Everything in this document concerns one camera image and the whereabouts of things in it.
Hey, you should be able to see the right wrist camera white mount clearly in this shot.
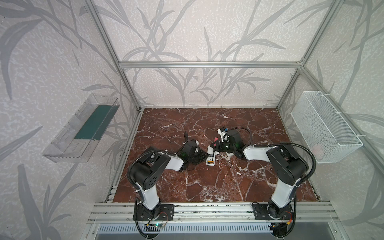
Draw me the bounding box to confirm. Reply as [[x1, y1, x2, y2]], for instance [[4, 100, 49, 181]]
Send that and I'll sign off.
[[217, 127, 229, 143]]

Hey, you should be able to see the red white remote control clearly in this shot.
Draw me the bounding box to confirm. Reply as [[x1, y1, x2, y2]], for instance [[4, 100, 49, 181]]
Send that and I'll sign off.
[[206, 146, 219, 166]]

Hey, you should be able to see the clear plastic wall bin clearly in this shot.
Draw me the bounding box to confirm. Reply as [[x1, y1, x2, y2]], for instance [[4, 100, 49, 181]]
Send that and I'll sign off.
[[42, 94, 120, 163]]

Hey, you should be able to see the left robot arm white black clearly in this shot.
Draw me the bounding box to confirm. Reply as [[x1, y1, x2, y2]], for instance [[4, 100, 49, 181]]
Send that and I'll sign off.
[[127, 140, 214, 221]]

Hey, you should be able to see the white wire mesh basket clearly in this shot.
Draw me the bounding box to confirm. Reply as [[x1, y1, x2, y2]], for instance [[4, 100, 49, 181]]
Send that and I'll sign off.
[[291, 91, 363, 164]]

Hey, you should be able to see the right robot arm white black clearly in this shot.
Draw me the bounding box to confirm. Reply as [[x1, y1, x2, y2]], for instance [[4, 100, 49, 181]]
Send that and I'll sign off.
[[208, 127, 317, 220]]

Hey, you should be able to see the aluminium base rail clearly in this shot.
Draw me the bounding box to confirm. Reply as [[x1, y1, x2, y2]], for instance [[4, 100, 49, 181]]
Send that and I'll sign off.
[[87, 202, 340, 224]]

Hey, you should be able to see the right black corrugated cable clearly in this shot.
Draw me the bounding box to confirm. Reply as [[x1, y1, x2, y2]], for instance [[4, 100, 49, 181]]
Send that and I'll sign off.
[[223, 127, 317, 187]]

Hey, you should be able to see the aluminium frame crossbar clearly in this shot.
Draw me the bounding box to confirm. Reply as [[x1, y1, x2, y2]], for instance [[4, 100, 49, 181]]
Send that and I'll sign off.
[[119, 61, 301, 69]]

